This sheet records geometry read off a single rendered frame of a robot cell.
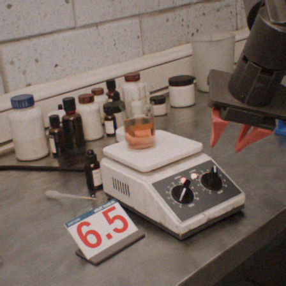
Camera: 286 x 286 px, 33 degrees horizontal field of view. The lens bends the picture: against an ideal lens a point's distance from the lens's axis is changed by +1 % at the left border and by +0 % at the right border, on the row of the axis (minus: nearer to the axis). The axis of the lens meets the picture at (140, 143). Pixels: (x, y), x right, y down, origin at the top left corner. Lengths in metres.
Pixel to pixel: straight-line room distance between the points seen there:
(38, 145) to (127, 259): 0.45
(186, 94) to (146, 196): 0.60
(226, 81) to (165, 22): 0.87
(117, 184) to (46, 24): 0.57
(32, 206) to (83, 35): 0.58
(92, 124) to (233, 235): 0.51
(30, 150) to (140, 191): 0.38
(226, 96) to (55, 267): 0.31
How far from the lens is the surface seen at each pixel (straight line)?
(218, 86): 0.61
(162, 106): 1.20
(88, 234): 0.67
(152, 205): 0.68
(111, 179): 0.76
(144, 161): 0.70
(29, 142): 1.01
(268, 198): 0.77
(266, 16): 0.56
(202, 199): 0.69
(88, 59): 1.28
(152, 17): 1.43
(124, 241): 0.67
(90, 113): 1.07
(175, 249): 0.65
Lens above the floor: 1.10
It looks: 20 degrees down
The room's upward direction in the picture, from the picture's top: 6 degrees counter-clockwise
